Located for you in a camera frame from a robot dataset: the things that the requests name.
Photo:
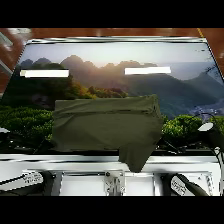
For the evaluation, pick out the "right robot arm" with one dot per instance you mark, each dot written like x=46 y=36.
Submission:
x=213 y=140

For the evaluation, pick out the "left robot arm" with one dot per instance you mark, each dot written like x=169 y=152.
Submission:
x=20 y=181

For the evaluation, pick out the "olive green shirt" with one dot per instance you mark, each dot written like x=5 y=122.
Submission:
x=106 y=126

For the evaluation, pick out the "silver frame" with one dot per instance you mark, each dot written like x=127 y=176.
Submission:
x=110 y=181

